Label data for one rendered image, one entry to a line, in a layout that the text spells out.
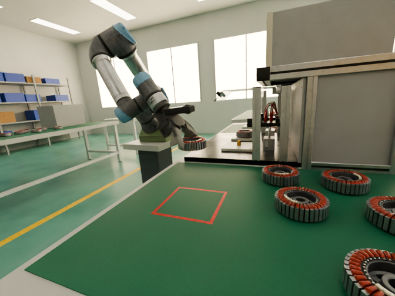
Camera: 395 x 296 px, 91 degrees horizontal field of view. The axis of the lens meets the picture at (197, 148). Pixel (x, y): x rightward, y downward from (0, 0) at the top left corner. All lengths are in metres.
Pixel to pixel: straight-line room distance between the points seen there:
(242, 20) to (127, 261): 5.93
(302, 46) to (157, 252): 0.81
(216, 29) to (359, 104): 5.56
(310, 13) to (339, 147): 0.48
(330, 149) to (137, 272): 0.69
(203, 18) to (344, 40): 5.61
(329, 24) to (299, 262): 0.76
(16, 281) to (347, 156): 0.90
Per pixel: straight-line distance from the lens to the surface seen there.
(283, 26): 0.90
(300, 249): 0.43
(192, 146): 0.70
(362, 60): 0.80
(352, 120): 0.81
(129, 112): 0.91
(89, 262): 0.45
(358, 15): 0.94
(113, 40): 1.15
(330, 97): 0.79
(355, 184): 0.65
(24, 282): 0.48
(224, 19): 6.18
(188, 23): 6.50
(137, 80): 0.83
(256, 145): 0.81
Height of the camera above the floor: 1.02
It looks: 14 degrees down
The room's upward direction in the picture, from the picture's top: 4 degrees counter-clockwise
